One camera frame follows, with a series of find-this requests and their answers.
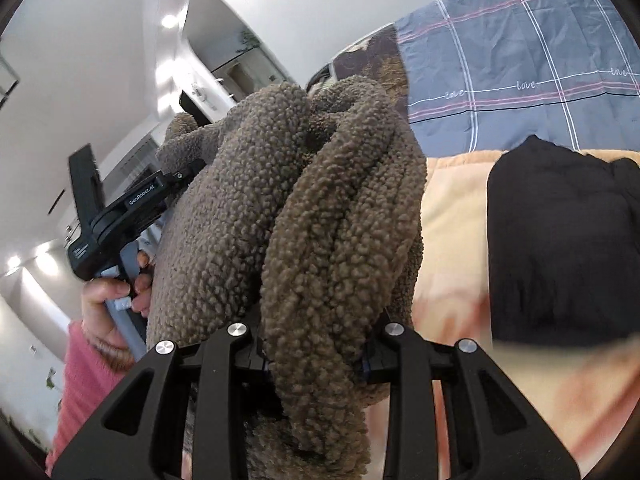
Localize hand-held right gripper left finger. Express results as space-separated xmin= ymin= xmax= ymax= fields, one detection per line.
xmin=51 ymin=310 xmax=273 ymax=480

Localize blue plaid pillow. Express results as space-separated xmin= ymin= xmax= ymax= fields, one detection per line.
xmin=395 ymin=0 xmax=640 ymax=153

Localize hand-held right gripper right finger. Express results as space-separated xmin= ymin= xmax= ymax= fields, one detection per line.
xmin=360 ymin=322 xmax=582 ymax=480

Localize black garment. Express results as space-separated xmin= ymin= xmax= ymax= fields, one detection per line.
xmin=486 ymin=135 xmax=640 ymax=348

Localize dark floral printed bedsheet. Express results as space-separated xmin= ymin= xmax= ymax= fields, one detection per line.
xmin=330 ymin=22 xmax=412 ymax=126

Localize brown fleece jacket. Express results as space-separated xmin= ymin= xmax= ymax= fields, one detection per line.
xmin=147 ymin=74 xmax=428 ymax=468

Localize peach blanket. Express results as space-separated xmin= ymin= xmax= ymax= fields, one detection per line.
xmin=360 ymin=149 xmax=640 ymax=480

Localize person's left hand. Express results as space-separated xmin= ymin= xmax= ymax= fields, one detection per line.
xmin=81 ymin=251 xmax=157 ymax=352

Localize person's left forearm pink sleeve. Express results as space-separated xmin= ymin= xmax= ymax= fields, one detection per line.
xmin=45 ymin=321 xmax=137 ymax=476

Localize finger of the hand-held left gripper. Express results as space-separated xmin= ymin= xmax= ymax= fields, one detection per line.
xmin=160 ymin=157 xmax=208 ymax=197

